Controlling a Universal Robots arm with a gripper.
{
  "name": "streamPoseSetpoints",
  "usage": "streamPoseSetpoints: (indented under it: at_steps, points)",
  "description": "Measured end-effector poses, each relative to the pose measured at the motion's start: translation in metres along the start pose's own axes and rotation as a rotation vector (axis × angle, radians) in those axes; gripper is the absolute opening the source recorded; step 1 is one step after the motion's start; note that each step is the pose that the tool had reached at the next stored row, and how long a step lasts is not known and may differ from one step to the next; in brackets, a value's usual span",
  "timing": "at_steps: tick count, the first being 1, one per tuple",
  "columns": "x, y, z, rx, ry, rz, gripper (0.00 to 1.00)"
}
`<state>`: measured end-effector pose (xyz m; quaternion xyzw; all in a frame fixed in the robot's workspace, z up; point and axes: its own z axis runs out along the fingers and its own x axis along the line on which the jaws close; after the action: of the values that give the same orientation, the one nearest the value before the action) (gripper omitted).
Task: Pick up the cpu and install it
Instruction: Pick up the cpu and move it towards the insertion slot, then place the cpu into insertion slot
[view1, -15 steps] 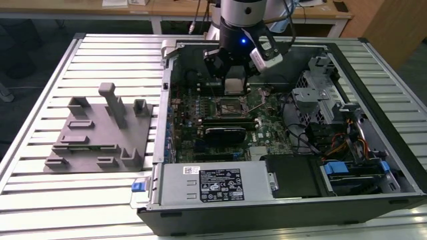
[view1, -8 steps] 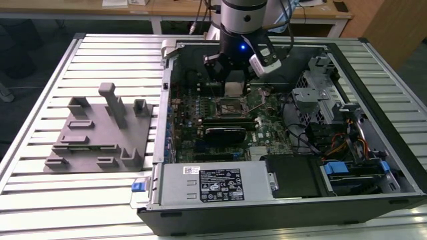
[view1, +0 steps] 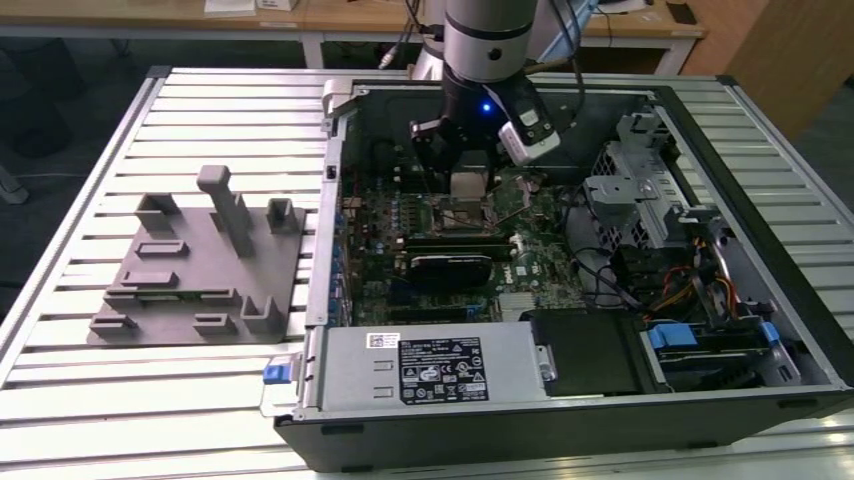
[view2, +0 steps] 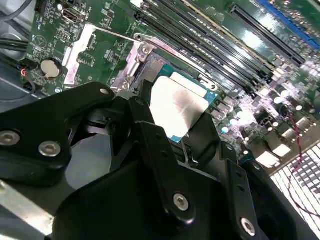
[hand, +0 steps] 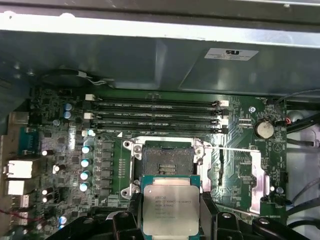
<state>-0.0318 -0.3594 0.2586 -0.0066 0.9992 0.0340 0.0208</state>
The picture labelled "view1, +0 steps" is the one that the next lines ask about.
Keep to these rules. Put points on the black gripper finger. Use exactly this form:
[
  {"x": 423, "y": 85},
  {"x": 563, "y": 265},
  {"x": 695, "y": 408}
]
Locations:
[
  {"x": 433, "y": 150},
  {"x": 496, "y": 167}
]

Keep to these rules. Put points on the silver CPU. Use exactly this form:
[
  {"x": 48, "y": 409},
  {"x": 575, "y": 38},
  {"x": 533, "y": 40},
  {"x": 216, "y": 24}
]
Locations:
[{"x": 467, "y": 185}]

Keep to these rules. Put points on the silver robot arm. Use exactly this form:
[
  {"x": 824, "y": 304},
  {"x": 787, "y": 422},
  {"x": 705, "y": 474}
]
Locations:
[{"x": 487, "y": 40}]

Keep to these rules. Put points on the CPU socket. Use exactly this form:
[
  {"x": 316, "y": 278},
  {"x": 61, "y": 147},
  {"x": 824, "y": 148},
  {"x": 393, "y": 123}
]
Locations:
[{"x": 460, "y": 217}]

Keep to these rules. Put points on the green motherboard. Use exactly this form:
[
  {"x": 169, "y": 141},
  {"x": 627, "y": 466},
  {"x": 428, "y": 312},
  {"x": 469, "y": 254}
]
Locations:
[{"x": 547, "y": 235}]

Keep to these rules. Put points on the metal disk bay cage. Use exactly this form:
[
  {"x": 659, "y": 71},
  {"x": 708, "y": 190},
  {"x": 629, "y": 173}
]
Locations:
[{"x": 623, "y": 192}]

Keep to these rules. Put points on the black graphics card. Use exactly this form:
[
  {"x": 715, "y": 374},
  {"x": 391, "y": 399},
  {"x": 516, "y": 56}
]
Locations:
[{"x": 449, "y": 272}]

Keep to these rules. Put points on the silver heat sink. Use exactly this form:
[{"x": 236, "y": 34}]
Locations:
[{"x": 516, "y": 306}]

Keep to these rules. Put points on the black expansion slot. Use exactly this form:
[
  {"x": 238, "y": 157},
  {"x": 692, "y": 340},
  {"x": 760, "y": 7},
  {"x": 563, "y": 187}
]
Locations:
[{"x": 427, "y": 313}]

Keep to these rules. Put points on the small black desk device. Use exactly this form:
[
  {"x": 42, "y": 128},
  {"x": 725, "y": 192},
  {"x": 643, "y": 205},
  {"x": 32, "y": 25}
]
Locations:
[{"x": 680, "y": 12}]

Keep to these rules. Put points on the small white box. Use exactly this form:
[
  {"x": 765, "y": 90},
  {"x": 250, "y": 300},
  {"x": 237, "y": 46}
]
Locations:
[{"x": 276, "y": 4}]

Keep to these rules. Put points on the grey parts rack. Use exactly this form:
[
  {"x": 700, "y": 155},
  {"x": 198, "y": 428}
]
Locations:
[{"x": 200, "y": 250}]

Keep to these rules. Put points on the white paper sheet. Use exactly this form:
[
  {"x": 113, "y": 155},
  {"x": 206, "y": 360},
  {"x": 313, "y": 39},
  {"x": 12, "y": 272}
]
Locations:
[{"x": 228, "y": 7}]

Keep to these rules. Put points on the hard disk in blue carrier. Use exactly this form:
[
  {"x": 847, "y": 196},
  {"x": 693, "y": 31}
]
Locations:
[{"x": 672, "y": 336}]

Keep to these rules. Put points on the grey power supply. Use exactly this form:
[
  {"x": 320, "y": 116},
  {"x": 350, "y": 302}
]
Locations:
[{"x": 353, "y": 360}]

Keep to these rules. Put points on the wooden cabinet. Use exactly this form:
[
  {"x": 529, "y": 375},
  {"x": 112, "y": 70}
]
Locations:
[{"x": 787, "y": 50}]

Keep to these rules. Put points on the blue case latch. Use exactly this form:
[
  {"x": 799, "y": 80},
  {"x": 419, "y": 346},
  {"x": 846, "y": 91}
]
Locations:
[{"x": 276, "y": 375}]

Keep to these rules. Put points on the wooden desk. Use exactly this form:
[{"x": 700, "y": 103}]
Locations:
[{"x": 133, "y": 20}]

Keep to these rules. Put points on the black PC case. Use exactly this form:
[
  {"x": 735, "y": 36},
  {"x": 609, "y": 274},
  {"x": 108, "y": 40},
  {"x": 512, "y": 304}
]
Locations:
[{"x": 533, "y": 440}]

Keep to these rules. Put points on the black office chair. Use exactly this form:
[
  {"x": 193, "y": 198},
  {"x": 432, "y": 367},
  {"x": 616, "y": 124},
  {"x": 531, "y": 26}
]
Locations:
[{"x": 40, "y": 90}]

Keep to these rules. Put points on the white chair base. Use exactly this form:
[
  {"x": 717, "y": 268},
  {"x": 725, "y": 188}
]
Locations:
[{"x": 9, "y": 187}]

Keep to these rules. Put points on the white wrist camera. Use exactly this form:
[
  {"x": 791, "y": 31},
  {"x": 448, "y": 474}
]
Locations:
[{"x": 529, "y": 132}]

